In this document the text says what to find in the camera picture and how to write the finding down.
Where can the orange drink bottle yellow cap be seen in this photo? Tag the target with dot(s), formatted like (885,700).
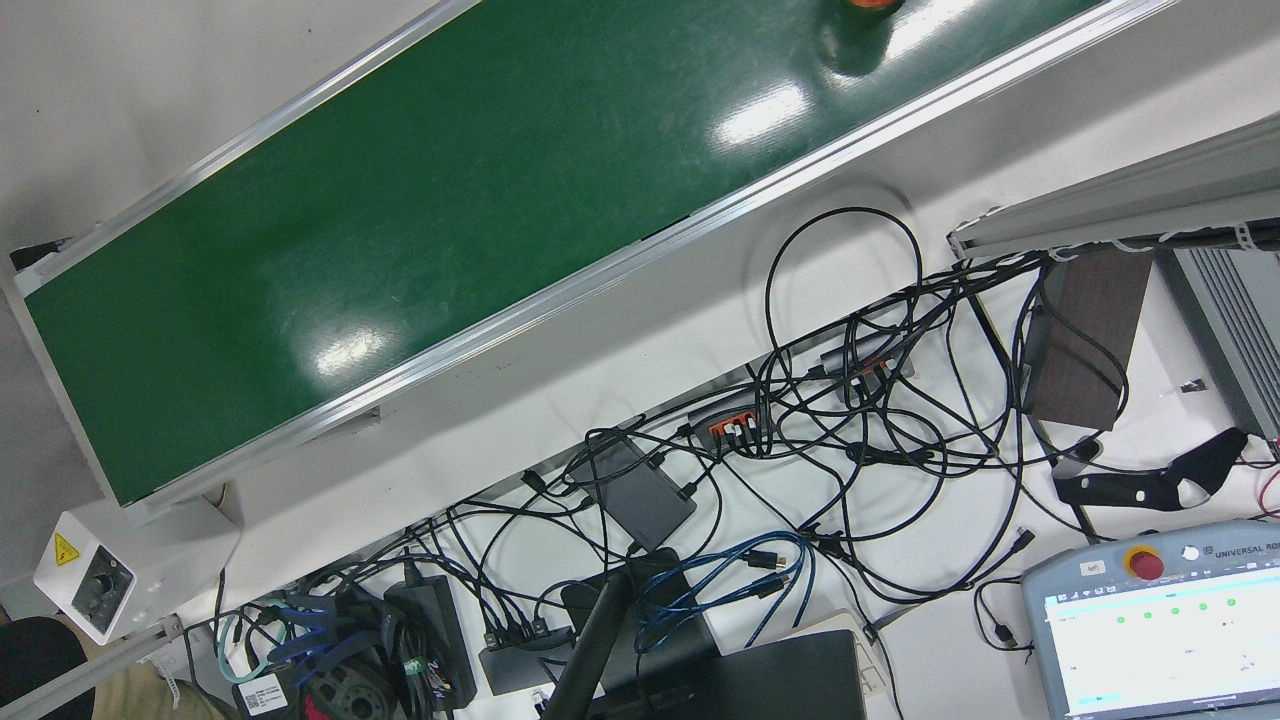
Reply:
(866,4)

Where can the black hub orange ports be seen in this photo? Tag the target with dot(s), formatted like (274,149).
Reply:
(725,415)
(860,355)

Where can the dark grey flat box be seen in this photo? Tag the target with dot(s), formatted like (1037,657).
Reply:
(635,490)

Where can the green conveyor belt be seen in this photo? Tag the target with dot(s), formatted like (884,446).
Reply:
(450,200)

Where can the black desk monitor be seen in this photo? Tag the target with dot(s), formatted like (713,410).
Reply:
(640,610)

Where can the small black hub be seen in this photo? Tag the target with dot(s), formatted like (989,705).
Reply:
(515,665)

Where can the black power adapter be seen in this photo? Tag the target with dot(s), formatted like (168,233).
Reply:
(430,630)

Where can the black round flange part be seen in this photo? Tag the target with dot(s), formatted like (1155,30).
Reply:
(345,690)

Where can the dark brown block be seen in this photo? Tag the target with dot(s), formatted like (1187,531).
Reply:
(1085,340)

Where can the white label tag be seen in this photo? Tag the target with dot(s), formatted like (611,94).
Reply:
(262,693)

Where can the white conveyor control box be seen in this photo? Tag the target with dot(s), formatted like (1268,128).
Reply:
(150,560)

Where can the grey teach pendant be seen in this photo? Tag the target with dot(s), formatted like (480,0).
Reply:
(1150,640)

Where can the grey finned power box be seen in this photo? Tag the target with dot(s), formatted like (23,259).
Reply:
(1235,320)

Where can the tan fabric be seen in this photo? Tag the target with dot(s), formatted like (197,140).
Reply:
(130,695)

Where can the black flat bracket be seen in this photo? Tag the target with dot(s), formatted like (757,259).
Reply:
(1130,490)

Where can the aluminium profile post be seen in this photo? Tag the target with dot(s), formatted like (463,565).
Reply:
(1150,195)

